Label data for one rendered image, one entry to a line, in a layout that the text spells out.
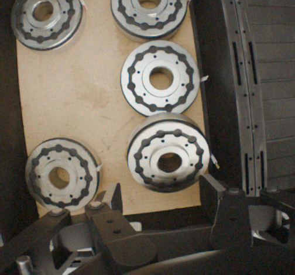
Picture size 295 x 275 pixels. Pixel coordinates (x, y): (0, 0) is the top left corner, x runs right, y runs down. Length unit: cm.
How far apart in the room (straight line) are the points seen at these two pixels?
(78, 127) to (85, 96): 4
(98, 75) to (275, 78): 27
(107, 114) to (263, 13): 29
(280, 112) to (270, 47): 10
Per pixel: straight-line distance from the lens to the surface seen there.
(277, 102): 39
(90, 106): 33
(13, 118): 35
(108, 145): 33
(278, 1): 44
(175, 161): 30
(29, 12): 35
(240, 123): 25
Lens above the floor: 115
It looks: 86 degrees down
